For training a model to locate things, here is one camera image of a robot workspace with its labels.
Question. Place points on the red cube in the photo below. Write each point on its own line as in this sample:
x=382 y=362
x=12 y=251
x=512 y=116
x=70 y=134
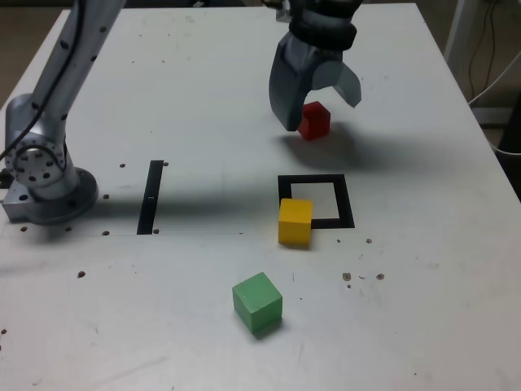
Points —
x=315 y=122

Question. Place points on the grey box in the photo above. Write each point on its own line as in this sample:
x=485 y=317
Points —
x=492 y=116

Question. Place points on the green cube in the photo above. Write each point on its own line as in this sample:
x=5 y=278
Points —
x=256 y=305

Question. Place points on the yellow cube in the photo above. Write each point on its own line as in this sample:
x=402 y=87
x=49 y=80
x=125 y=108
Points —
x=295 y=224

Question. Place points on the black tape strip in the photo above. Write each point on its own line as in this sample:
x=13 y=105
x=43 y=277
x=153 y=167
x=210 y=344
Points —
x=150 y=195

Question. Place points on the white furniture leg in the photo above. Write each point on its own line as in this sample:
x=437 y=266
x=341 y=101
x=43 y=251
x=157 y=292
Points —
x=456 y=32

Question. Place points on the black tape square outline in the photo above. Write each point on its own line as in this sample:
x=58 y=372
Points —
x=346 y=203

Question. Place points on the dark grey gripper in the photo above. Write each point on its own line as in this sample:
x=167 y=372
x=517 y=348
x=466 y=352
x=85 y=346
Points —
x=325 y=55

